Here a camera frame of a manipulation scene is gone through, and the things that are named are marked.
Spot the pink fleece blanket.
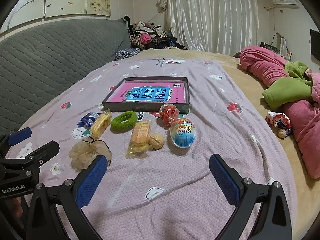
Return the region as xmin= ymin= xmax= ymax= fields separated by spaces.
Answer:
xmin=239 ymin=45 xmax=320 ymax=179

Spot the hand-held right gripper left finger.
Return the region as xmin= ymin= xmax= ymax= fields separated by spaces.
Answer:
xmin=26 ymin=154 xmax=108 ymax=240

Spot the person's left hand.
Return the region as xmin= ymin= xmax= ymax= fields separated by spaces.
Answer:
xmin=11 ymin=196 xmax=24 ymax=214

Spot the white curtain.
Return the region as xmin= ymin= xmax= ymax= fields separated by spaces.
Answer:
xmin=166 ymin=0 xmax=259 ymax=55

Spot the pile of clothes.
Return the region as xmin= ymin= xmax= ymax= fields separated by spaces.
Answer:
xmin=122 ymin=15 xmax=188 ymax=50

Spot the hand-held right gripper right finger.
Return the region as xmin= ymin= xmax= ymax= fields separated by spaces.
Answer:
xmin=209 ymin=154 xmax=293 ymax=240

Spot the dark patterned cloth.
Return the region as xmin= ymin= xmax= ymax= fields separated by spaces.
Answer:
xmin=114 ymin=48 xmax=141 ymax=60

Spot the blue biscuit packet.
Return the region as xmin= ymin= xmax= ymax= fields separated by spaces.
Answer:
xmin=77 ymin=112 xmax=100 ymax=127

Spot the beige mesh bath sponge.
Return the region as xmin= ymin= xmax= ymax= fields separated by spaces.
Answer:
xmin=69 ymin=137 xmax=112 ymax=170

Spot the black television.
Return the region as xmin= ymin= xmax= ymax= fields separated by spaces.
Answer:
xmin=310 ymin=29 xmax=320 ymax=60

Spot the green fleece blanket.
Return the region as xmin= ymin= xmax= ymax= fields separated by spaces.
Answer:
xmin=262 ymin=60 xmax=315 ymax=110

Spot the small colourful cloth doll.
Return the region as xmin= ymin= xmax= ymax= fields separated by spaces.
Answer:
xmin=265 ymin=112 xmax=292 ymax=138

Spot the beige bed sheet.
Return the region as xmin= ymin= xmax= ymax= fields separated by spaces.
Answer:
xmin=140 ymin=49 xmax=320 ymax=240

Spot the dark bag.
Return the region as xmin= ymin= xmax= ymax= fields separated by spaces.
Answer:
xmin=260 ymin=41 xmax=279 ymax=53

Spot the green hair scrunchie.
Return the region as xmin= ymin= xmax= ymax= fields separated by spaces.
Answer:
xmin=110 ymin=111 xmax=138 ymax=133

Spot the white air conditioner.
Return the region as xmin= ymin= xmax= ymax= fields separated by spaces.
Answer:
xmin=271 ymin=0 xmax=299 ymax=8

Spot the red and white toy egg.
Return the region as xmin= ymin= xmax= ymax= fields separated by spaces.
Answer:
xmin=159 ymin=103 xmax=180 ymax=126

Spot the grey quilted headboard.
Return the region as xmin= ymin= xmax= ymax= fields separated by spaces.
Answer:
xmin=0 ymin=17 xmax=132 ymax=133

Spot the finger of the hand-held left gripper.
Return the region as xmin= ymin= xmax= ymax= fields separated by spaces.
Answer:
xmin=0 ymin=140 xmax=60 ymax=178
xmin=0 ymin=127 xmax=32 ymax=155

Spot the pink book with blue label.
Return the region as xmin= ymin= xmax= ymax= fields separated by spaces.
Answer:
xmin=108 ymin=82 xmax=185 ymax=103

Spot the yellow wafer packet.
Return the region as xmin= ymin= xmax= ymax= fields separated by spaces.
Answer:
xmin=89 ymin=109 xmax=112 ymax=138
xmin=126 ymin=120 xmax=153 ymax=158

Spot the pink shallow box tray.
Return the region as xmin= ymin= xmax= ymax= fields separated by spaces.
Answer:
xmin=102 ymin=77 xmax=191 ymax=114

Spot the blue and orange toy egg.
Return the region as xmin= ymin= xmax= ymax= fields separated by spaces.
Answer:
xmin=170 ymin=119 xmax=196 ymax=148

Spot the walnut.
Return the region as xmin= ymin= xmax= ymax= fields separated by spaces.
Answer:
xmin=149 ymin=133 xmax=165 ymax=150

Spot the lilac strawberry-print blanket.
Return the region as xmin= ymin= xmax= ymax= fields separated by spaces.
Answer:
xmin=5 ymin=57 xmax=300 ymax=240

